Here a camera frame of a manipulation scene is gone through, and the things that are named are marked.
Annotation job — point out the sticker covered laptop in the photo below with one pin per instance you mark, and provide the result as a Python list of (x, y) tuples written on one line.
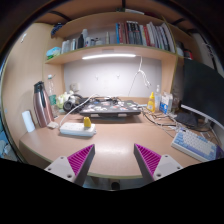
[(110, 108)]

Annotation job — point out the white paper roll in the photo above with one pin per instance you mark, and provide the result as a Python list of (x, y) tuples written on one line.
[(28, 121)]

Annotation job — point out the white toiletry bottles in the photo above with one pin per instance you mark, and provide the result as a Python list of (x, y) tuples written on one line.
[(84, 40)]

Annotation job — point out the under shelf light bar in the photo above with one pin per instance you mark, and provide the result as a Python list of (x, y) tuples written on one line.
[(109, 56)]

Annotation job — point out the clear plastic water bottle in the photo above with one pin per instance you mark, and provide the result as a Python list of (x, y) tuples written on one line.
[(52, 96)]

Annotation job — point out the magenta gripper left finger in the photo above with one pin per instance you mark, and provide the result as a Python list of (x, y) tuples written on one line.
[(73, 168)]

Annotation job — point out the pink thermos flask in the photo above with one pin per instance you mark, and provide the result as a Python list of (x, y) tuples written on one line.
[(42, 105)]

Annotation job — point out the black monitor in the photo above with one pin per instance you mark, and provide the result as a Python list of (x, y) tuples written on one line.
[(203, 91)]

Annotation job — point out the white blue keyboard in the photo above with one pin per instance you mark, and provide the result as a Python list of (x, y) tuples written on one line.
[(194, 145)]

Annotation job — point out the white power strip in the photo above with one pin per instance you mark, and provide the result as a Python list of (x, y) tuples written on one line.
[(77, 129)]

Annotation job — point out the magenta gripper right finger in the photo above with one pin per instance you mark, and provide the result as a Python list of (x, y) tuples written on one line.
[(154, 166)]

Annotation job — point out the green snack packet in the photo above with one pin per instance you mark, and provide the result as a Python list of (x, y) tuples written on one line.
[(55, 51)]

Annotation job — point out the yellow charger plug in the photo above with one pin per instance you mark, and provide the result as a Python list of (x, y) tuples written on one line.
[(87, 122)]

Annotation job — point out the yellow glue bottle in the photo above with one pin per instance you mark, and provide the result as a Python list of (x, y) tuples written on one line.
[(151, 103)]

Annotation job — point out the clear sanitizer bottle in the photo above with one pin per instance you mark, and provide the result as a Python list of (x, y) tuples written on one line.
[(157, 98)]

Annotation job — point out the row of books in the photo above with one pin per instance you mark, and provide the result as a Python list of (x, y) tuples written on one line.
[(150, 35)]

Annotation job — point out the blue white carton box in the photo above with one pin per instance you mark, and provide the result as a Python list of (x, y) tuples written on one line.
[(166, 103)]

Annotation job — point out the black headphones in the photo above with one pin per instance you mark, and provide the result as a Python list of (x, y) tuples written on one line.
[(74, 103)]

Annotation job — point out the small white adapter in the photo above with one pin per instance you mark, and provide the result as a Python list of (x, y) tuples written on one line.
[(53, 125)]

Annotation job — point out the wooden shelf unit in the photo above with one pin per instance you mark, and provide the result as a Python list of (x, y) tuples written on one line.
[(118, 22)]

